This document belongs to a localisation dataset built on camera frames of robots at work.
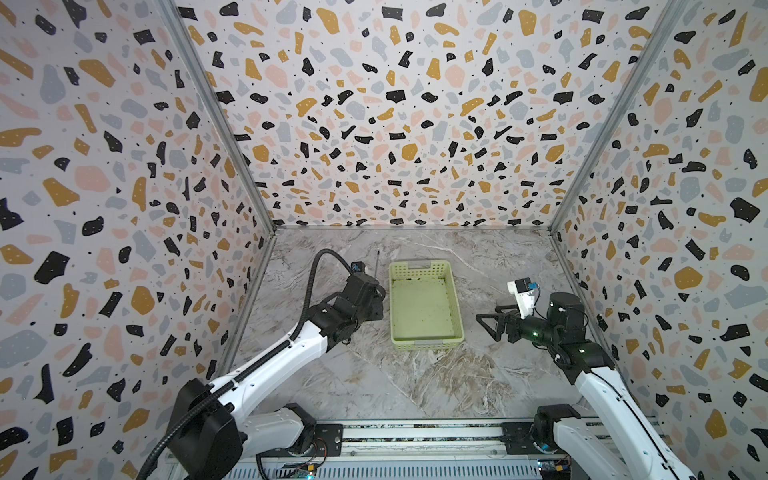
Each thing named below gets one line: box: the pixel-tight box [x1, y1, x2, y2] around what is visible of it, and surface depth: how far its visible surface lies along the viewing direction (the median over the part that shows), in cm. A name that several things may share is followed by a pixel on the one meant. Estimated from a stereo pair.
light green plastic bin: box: [389, 259, 465, 351], surface depth 101 cm
